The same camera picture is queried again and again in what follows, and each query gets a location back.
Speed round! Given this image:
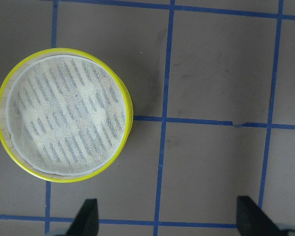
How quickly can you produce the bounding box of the yellow top steamer layer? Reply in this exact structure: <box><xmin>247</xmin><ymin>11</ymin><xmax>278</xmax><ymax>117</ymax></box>
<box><xmin>0</xmin><ymin>48</ymin><xmax>134</xmax><ymax>183</ymax></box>

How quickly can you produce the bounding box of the white steamer cloth liner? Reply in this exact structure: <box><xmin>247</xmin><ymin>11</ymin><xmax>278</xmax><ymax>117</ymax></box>
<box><xmin>5</xmin><ymin>55</ymin><xmax>127</xmax><ymax>176</ymax></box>

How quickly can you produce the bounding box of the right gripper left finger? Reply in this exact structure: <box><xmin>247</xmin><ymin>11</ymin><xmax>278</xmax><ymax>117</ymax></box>
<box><xmin>65</xmin><ymin>199</ymin><xmax>99</xmax><ymax>236</ymax></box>

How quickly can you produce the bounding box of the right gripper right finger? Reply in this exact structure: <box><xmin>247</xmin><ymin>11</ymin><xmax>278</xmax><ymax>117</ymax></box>
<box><xmin>236</xmin><ymin>196</ymin><xmax>283</xmax><ymax>236</ymax></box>

